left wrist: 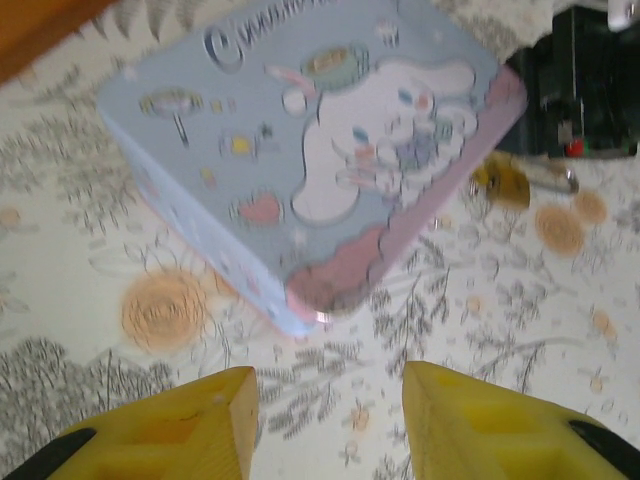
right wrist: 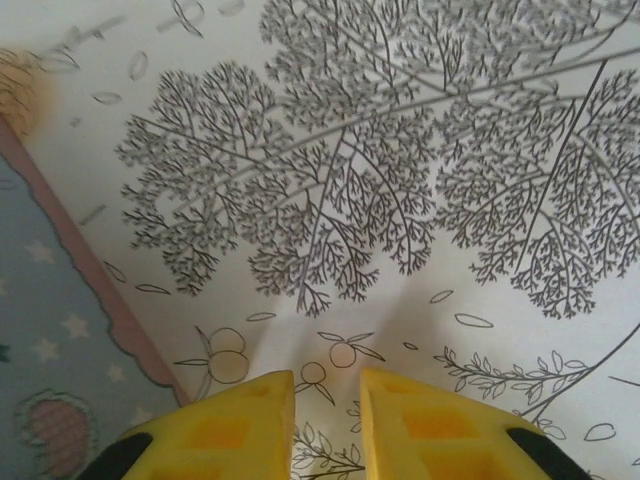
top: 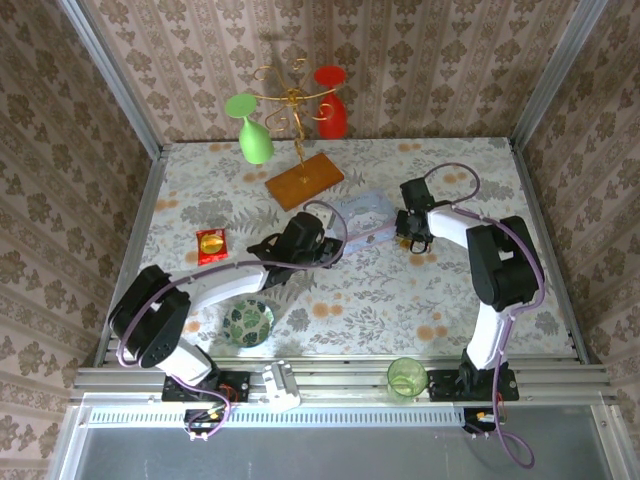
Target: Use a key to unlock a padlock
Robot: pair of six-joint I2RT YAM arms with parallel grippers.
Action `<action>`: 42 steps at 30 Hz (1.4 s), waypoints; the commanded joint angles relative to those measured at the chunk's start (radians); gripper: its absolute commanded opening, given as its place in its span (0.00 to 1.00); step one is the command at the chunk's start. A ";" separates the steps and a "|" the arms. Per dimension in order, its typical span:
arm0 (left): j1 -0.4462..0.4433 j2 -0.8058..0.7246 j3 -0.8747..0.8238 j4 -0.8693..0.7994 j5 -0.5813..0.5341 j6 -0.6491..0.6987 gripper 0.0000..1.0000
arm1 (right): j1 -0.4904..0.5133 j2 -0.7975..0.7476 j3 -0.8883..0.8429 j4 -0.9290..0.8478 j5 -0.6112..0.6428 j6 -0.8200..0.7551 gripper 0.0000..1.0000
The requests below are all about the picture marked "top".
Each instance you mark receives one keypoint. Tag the blue cartoon tin box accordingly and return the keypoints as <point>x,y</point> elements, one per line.
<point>367,220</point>

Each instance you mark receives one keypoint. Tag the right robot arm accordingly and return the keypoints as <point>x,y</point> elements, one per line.
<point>505,270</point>

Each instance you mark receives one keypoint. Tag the floral tablecloth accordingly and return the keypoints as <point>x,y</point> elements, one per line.
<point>380,165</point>

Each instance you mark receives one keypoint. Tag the red snack packet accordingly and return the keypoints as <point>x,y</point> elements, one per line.
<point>212,246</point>

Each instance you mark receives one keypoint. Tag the leaf pattern bowl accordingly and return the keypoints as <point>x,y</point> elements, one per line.
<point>248,322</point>

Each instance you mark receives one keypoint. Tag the green wine glass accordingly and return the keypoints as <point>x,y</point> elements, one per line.
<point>255,142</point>

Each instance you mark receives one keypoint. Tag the red wine glass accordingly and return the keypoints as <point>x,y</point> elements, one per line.
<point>332,117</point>

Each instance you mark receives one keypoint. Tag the green plastic cup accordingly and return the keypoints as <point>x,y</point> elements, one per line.
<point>407,382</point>

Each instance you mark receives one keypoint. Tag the black connector board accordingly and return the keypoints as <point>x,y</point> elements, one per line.
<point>200,419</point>
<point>480,419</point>

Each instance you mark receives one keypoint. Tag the grey metal sheet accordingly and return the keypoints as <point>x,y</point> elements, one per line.
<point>325,450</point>

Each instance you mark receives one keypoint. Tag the aluminium front frame rail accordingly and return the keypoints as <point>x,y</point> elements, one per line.
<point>340,372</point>

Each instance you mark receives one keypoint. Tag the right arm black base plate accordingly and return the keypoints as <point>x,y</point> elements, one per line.
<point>442,385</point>

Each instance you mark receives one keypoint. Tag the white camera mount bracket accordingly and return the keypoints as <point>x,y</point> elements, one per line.
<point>282,387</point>

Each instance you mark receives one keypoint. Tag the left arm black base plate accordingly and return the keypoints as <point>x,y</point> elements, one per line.
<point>235,387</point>

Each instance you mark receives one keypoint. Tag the aluminium corner post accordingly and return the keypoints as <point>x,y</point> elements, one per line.
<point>555,75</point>
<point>115,80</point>

